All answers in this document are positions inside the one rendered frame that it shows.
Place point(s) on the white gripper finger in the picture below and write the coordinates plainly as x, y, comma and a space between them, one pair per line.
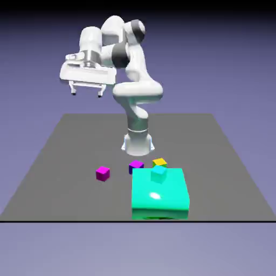
72, 87
101, 90

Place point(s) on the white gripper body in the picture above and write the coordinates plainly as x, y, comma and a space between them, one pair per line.
86, 74

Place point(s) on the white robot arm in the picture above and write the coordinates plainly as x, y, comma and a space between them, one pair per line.
135, 69

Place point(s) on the small purple cube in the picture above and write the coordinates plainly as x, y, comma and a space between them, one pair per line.
135, 165

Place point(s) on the small magenta cube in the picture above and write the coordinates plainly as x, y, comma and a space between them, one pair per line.
102, 173

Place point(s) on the small yellow cube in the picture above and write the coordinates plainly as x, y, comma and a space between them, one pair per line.
159, 162

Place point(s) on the small cyan cube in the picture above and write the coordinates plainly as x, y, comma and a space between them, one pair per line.
158, 174

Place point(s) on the large turquoise box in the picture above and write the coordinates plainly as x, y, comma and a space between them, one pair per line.
159, 194

